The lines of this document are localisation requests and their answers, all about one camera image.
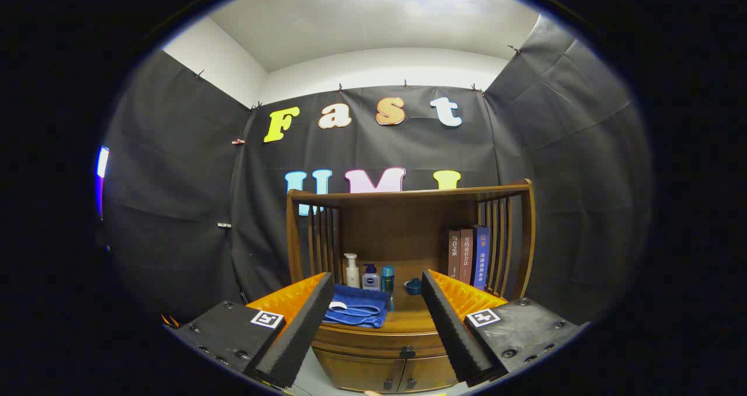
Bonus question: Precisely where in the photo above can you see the wooden countertop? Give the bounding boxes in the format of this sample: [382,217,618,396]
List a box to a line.
[312,261,497,334]

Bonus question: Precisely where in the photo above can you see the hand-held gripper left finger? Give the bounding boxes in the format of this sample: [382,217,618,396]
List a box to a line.
[166,272,335,390]

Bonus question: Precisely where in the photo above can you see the wooden drawer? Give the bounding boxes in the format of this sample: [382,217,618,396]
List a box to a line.
[311,325,449,360]

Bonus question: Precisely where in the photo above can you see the dark brown book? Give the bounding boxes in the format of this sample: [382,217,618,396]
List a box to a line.
[448,229,462,280]

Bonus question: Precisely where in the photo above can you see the wooden cabinet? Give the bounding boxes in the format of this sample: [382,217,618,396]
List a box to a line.
[286,178,536,394]

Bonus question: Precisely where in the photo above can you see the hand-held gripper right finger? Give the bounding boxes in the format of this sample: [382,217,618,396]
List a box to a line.
[421,269,587,388]

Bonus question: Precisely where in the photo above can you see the teal slim bottle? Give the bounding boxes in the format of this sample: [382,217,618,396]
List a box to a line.
[381,266,396,312]

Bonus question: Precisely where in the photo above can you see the blue book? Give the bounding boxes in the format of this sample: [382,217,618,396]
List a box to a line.
[470,225,491,292]

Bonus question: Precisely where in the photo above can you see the wooden cabinet door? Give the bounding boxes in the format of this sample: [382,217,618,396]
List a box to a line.
[315,349,403,394]
[400,355,459,392]

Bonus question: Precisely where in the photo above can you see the white pump bottle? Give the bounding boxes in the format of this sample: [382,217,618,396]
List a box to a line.
[344,253,361,289]

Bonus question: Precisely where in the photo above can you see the black backdrop cloth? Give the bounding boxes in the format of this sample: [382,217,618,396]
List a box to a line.
[99,14,653,327]

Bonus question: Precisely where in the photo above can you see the blue folded towel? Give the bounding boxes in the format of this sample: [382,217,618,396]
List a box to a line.
[323,283,390,329]

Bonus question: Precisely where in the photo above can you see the reddish brown book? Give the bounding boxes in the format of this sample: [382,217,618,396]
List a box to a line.
[459,228,474,285]

